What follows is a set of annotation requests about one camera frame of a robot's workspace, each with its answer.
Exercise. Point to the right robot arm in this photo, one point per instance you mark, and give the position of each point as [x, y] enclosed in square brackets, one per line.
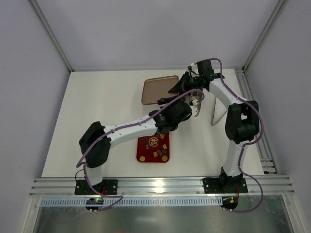
[243, 125]

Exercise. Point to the golden round chocolate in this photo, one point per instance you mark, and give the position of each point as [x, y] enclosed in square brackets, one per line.
[164, 158]

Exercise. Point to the metal serving tongs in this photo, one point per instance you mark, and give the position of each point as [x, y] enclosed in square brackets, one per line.
[214, 121]

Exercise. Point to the white slotted cable duct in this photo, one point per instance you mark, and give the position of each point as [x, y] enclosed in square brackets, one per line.
[159, 201]

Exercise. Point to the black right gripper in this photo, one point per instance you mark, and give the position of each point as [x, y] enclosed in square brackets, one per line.
[185, 81]

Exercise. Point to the red rectangular tray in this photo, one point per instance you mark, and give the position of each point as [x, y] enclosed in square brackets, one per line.
[155, 143]

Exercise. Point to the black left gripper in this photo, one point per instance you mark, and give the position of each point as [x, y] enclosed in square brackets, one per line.
[185, 107]

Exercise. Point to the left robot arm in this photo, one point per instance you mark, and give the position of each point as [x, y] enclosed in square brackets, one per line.
[98, 140]

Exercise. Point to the beige tin box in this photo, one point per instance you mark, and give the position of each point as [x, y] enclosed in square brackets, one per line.
[192, 94]

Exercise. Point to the beige tin lid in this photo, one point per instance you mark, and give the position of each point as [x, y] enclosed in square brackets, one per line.
[157, 88]

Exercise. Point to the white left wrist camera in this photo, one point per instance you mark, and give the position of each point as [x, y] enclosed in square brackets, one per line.
[195, 104]

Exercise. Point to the aluminium frame rail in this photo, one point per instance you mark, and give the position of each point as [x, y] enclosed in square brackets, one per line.
[156, 187]

